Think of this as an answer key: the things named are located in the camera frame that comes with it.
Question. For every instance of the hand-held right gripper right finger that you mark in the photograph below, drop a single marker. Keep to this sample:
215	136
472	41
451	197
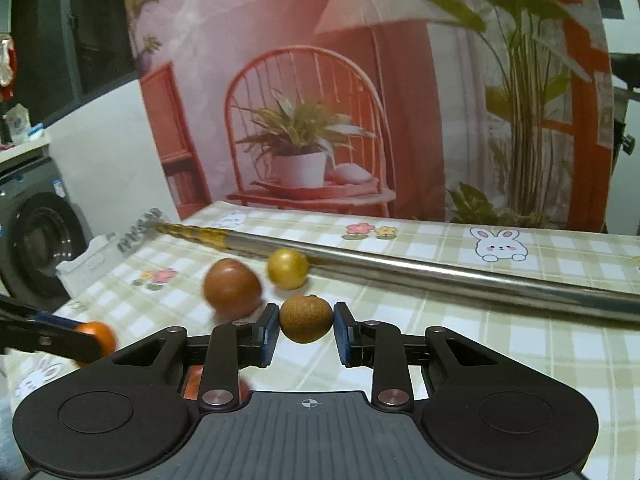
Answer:
342	335

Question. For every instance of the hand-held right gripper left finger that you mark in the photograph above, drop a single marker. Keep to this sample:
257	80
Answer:
270	335

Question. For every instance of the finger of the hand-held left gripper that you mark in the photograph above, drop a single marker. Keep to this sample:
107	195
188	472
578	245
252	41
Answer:
52	322
50	344

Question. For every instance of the small brown kiwi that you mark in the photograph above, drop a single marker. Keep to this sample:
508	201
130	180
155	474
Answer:
306	319

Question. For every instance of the small orange mandarin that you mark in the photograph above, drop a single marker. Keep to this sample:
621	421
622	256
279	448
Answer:
102	335

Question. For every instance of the brown red apple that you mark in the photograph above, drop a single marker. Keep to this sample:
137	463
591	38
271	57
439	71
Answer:
232	287

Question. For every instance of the yellow plum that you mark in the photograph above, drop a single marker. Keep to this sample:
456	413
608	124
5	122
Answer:
287	268

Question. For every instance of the clear rod end clip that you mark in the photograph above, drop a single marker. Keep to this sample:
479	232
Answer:
100	255

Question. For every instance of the metal rod with gold tape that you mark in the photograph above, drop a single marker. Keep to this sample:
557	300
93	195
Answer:
400	267

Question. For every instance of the grey washing machine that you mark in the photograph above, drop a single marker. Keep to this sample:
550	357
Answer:
40	230

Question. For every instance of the checked rabbit print tablecloth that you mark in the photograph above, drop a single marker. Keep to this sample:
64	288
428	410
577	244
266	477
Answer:
475	330

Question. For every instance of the white packet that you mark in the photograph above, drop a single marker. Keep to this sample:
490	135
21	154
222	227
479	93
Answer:
17	122

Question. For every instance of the printed room scene backdrop cloth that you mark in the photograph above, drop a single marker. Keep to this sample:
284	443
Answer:
425	110

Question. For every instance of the red white hanging object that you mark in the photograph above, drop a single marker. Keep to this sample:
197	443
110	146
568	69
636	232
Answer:
7	67

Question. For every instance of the dark glass door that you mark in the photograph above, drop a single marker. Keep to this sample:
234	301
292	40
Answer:
75	35

